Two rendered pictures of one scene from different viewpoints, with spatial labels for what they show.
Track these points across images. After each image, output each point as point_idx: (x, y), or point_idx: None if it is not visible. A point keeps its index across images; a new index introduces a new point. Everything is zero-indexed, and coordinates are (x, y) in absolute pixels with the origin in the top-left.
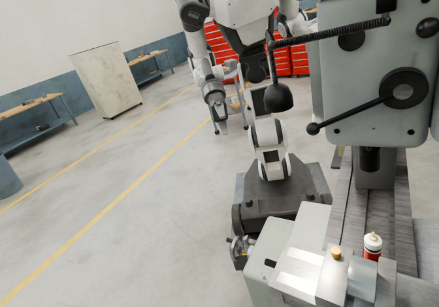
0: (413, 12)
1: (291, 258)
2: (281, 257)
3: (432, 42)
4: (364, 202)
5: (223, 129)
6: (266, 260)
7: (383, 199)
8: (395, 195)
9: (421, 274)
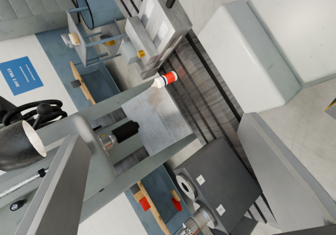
0: None
1: (160, 21)
2: (162, 13)
3: None
4: (208, 122)
5: (257, 144)
6: None
7: (203, 131)
8: (202, 138)
9: None
